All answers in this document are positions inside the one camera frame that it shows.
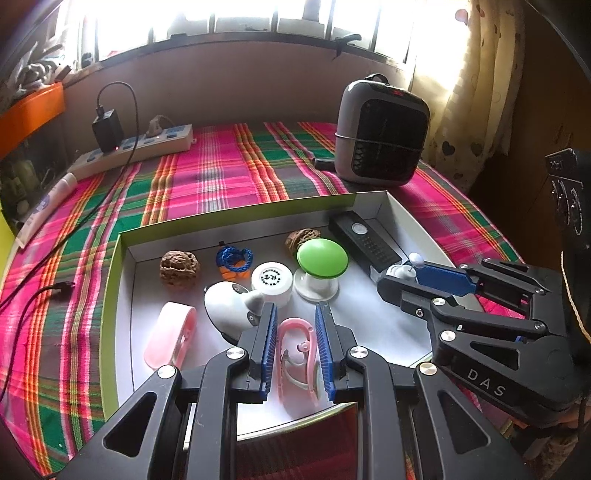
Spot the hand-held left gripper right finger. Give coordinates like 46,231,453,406
314,305,536,480

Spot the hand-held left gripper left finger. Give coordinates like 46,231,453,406
58,302,279,480

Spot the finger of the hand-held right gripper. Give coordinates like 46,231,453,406
376,272,555,371
413,257,568,342

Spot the pink ear-hook clip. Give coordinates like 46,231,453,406
276,317,321,418

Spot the small white grey knob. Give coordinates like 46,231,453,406
387,253,424,282

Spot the green cardboard box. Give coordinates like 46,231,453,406
99,189,481,443

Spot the white panda-face round gadget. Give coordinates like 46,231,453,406
204,281,265,344

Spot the small white jar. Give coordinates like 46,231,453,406
250,261,294,308

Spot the black bike light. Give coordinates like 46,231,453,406
329,211,407,280

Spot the green mushroom suction holder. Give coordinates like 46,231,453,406
294,239,349,303

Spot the blue orange rope keychain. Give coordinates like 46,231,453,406
215,241,256,281

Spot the pink oblong case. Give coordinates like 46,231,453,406
144,301,198,370

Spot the brown walnut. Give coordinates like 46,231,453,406
159,249,201,291
285,229,321,254

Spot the black boxy object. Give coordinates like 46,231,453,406
545,148,583,234

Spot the grey space heater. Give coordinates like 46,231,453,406
333,74,431,186

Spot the cream heart-print curtain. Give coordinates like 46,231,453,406
411,0,527,195

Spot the white power strip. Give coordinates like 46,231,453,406
67,124,195,178

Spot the white plug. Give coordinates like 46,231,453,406
147,115,178,137

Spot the white cream tube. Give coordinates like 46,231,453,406
16,173,78,250

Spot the black charger adapter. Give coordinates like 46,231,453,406
92,106,122,152

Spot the yellow cardboard box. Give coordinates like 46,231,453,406
0,203,12,287

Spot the orange shelf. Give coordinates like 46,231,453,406
0,83,65,155

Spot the grey cloth clutter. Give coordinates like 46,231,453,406
9,46,75,88

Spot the tan braided cable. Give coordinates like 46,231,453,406
560,251,591,344

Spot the black charging cable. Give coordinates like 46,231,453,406
0,82,139,402

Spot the black window handle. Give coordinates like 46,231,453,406
335,33,363,58

